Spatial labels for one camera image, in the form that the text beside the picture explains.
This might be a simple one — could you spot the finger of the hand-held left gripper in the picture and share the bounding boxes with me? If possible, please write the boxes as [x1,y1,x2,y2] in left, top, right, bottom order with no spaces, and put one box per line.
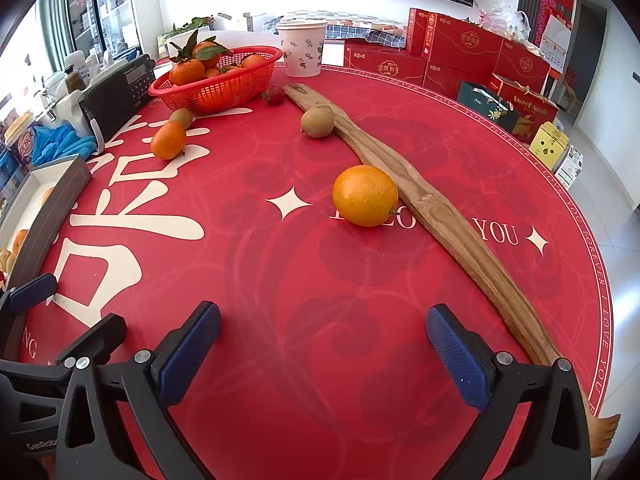
[0,273,58,313]
[0,313,127,398]

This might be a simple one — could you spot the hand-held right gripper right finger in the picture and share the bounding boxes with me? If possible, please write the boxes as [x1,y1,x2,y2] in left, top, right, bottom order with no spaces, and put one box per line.
[425,304,593,480]

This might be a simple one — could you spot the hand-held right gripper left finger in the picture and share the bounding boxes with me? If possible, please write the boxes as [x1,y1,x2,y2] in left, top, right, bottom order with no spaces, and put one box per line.
[55,301,222,480]

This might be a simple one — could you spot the grey shallow box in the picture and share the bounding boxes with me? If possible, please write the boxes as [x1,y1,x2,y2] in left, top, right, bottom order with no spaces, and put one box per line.
[0,154,94,356]

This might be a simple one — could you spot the blue plastic crate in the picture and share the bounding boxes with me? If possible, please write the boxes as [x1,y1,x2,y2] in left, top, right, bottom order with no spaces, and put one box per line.
[0,152,23,196]

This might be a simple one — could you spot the red round table mat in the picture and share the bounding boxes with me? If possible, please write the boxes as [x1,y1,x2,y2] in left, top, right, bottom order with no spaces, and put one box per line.
[17,62,613,480]

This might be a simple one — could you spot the wooden back scratcher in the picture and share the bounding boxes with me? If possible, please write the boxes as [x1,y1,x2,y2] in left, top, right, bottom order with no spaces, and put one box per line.
[283,83,621,457]

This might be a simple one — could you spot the printed paper tub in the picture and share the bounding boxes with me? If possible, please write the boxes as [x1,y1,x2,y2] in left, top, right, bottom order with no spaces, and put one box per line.
[5,120,36,168]

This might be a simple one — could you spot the blue rubber gloves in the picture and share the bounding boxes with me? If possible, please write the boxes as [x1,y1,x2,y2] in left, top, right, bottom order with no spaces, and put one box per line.
[31,125,97,166]

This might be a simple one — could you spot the large round orange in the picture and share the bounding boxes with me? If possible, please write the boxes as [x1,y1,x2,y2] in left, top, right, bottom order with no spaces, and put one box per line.
[332,165,399,227]

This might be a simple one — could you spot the white plastic jug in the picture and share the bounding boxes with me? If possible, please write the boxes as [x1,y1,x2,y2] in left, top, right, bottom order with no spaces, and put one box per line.
[42,77,93,128]

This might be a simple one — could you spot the small orange tangerine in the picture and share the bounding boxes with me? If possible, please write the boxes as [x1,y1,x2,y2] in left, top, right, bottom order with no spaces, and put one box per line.
[150,121,187,160]

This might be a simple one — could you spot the black portable radio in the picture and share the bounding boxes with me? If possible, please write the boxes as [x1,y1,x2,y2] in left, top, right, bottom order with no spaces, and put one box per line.
[78,53,157,153]

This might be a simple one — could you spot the white printed box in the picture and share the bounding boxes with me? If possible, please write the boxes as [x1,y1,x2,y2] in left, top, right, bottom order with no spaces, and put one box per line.
[555,144,585,190]

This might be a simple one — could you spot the yellow cardboard box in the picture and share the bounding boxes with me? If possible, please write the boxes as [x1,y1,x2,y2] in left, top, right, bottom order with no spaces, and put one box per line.
[529,121,568,171]

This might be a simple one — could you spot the dark green gift bag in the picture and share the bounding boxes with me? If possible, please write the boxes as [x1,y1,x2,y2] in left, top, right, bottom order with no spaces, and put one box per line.
[457,81,518,133]

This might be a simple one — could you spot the red plastic mesh basket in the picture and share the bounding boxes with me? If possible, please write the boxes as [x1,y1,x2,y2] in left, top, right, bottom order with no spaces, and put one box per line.
[148,46,283,115]

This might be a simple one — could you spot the leafy orange tangerine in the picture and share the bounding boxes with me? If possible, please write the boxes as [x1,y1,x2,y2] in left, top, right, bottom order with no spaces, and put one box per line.
[169,58,206,86]
[194,41,221,68]

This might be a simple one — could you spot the red gift box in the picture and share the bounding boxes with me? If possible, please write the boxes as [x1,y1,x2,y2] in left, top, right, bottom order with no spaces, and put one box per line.
[424,62,496,101]
[344,44,427,86]
[495,40,551,93]
[406,8,503,68]

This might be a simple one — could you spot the glass display cabinet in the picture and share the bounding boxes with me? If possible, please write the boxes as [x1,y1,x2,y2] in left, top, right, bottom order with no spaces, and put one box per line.
[42,0,143,68]

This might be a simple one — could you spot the green potted plant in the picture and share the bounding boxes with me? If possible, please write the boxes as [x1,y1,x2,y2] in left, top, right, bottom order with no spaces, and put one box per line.
[159,16,216,53]

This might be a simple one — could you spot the floral white paper cup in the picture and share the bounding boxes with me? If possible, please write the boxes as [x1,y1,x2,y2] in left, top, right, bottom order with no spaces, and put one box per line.
[276,19,327,78]

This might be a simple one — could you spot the blue checkered cloth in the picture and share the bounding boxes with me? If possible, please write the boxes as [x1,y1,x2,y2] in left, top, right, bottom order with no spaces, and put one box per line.
[322,24,406,51]

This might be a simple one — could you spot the clear plastic bag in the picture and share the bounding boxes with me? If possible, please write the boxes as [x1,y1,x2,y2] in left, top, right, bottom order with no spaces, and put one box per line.
[477,0,531,43]

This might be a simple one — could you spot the red handled fruit box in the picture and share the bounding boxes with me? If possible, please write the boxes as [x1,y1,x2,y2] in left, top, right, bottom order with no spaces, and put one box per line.
[490,74,560,143]

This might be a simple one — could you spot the wall calendar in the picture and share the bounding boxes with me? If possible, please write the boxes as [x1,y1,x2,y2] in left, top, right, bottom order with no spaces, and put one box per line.
[540,14,572,73]

